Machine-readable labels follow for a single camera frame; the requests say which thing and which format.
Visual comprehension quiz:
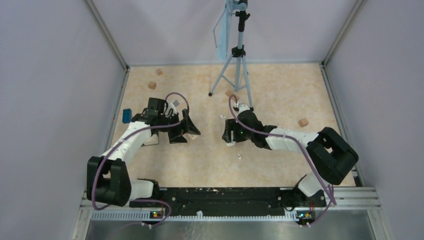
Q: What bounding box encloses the flat wooden block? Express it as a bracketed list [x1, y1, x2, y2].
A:
[225, 90, 234, 97]

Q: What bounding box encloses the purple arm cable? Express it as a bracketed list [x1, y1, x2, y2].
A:
[228, 94, 337, 208]
[91, 92, 190, 220]

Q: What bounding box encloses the wooden cube block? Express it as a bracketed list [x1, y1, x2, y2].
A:
[298, 118, 309, 128]

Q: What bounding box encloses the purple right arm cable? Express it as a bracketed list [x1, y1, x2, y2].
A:
[228, 94, 337, 208]

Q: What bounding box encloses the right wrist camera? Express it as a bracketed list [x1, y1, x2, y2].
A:
[232, 103, 251, 114]

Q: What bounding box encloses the beige charging case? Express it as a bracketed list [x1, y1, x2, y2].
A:
[225, 141, 236, 147]

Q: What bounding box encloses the aluminium frame rail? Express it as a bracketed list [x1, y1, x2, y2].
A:
[93, 187, 381, 222]

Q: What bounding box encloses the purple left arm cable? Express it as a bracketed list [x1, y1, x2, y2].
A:
[91, 92, 190, 220]

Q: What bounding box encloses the light blue tripod stand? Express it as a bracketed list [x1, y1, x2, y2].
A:
[208, 0, 254, 111]

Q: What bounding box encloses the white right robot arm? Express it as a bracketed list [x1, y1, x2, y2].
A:
[222, 109, 359, 206]

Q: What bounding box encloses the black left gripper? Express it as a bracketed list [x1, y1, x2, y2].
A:
[158, 108, 201, 144]

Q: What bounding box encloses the small wooden cube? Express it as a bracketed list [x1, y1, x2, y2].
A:
[148, 81, 157, 90]
[155, 68, 163, 76]

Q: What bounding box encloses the far small wooden cube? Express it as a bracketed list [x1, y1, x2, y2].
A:
[155, 68, 163, 76]

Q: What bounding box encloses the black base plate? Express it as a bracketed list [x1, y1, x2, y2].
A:
[129, 187, 327, 217]

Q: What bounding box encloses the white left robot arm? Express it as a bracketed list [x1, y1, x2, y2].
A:
[86, 97, 201, 210]

